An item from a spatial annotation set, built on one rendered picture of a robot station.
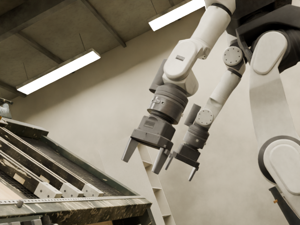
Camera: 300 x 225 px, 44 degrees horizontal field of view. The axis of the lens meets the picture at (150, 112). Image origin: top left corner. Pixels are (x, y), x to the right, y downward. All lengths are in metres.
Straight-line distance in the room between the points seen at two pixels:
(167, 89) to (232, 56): 0.60
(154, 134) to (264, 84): 0.42
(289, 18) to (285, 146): 0.41
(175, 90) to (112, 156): 4.61
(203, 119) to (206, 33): 0.53
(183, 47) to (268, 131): 0.38
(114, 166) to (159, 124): 4.57
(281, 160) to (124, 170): 4.42
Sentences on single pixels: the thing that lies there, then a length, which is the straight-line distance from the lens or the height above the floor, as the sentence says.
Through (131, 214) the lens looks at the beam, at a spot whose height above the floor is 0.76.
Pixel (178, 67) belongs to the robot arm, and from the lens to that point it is 0.92.
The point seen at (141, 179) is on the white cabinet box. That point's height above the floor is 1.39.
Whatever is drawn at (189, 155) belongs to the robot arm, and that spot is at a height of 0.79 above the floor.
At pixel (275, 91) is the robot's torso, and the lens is 1.17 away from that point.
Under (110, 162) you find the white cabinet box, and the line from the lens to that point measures 5.49.
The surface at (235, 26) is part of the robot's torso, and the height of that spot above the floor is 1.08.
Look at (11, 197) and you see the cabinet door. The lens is 1.89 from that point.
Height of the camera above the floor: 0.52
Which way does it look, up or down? 19 degrees up
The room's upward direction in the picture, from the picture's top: 21 degrees counter-clockwise
